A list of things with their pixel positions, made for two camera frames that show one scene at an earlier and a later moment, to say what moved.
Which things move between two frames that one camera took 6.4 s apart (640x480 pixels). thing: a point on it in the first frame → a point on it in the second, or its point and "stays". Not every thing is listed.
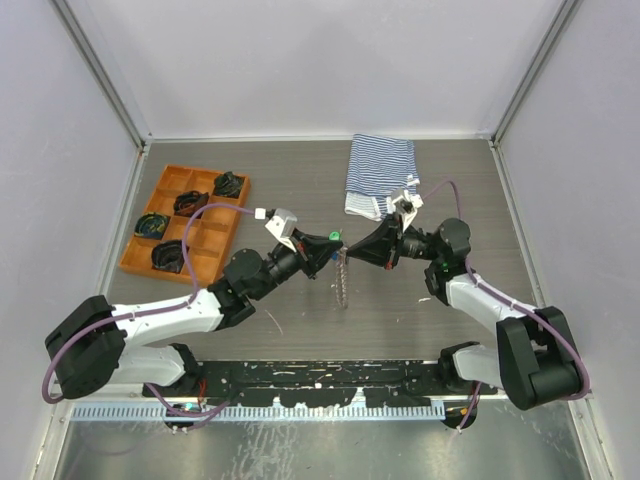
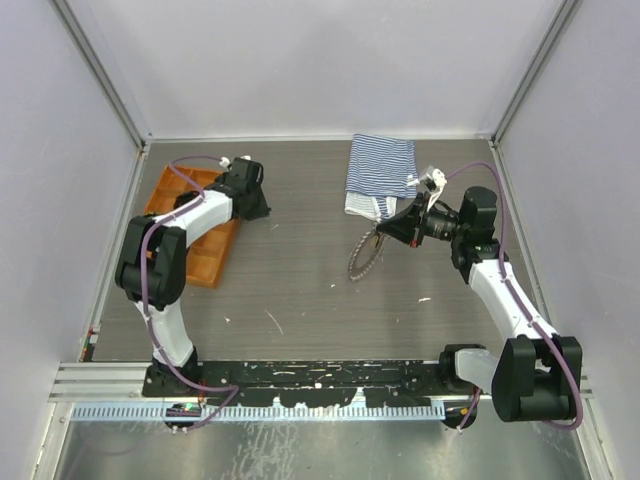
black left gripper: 316,249 → 262,209
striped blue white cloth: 378,167 stays
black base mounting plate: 320,383 stays
